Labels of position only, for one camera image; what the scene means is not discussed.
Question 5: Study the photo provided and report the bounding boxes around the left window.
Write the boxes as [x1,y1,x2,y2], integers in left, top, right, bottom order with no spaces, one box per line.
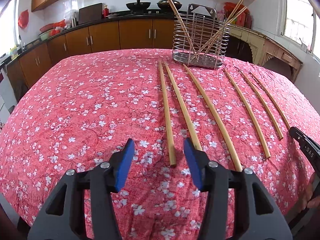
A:
[0,0,19,56]

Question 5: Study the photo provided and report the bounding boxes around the red plastic bag on table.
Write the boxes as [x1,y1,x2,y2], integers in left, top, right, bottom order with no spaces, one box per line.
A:
[223,2,251,23]

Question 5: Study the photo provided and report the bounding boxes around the right window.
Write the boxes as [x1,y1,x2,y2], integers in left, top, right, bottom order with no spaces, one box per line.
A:
[284,0,319,58]

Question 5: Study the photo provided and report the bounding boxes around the red floral tablecloth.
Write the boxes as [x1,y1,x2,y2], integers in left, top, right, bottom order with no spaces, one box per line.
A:
[1,49,319,239]

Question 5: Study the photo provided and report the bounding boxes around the person's right hand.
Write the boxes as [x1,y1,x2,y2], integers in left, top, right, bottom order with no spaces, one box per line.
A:
[299,172,320,211]

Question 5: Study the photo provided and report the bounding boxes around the pink bag on wall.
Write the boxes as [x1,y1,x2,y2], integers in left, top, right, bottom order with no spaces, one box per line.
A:
[18,10,29,29]

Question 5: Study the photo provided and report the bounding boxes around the bamboo chopstick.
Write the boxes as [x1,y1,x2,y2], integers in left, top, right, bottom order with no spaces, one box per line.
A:
[167,0,200,62]
[182,64,242,172]
[238,69,284,140]
[198,0,247,53]
[223,69,271,159]
[164,61,202,151]
[158,60,177,167]
[249,72,291,129]
[195,6,247,56]

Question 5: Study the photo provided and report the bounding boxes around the window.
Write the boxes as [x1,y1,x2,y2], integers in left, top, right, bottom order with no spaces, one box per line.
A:
[284,0,319,58]
[0,0,19,56]

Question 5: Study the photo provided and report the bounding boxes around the lower wooden kitchen cabinets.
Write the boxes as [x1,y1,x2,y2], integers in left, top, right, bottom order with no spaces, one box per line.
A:
[6,17,174,98]

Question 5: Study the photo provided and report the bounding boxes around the green basin on counter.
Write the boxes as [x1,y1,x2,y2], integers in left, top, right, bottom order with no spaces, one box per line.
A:
[39,29,53,41]

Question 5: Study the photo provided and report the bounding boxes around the wire metal utensil holder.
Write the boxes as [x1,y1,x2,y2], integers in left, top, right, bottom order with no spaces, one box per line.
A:
[172,3,229,69]

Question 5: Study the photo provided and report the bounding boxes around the yellow dish soap bottle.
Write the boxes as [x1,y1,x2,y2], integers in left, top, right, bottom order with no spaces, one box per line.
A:
[10,46,18,60]

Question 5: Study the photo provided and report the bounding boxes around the cream painted wooden side table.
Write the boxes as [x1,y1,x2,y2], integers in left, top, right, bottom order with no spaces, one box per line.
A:
[226,24,303,82]

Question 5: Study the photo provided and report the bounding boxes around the dark wooden cutting board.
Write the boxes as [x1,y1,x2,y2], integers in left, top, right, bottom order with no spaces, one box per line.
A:
[78,3,103,25]

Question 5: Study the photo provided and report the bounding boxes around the black wok left burner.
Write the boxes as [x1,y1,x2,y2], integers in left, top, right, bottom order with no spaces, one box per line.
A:
[126,0,151,14]

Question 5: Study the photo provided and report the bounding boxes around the red bottle on counter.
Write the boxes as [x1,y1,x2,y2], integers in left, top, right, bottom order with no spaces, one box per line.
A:
[103,4,109,18]

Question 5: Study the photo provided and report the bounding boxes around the dark wok right burner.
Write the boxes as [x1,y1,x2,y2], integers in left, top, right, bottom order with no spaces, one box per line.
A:
[157,0,182,12]

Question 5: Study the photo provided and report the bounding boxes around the red basin on counter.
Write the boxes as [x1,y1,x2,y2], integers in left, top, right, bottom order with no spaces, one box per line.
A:
[40,23,56,33]

